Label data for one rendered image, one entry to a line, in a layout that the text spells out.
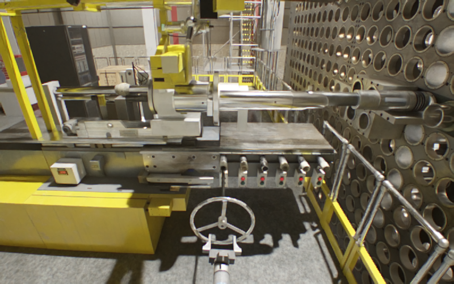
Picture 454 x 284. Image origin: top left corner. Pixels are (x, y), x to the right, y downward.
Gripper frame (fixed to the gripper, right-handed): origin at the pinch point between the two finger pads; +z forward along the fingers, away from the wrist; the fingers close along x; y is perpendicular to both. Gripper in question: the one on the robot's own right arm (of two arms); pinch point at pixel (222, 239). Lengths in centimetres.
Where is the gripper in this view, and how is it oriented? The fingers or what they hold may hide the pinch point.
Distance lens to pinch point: 133.3
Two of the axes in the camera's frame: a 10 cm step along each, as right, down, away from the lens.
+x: 9.9, 0.9, 0.5
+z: 0.0, -4.5, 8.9
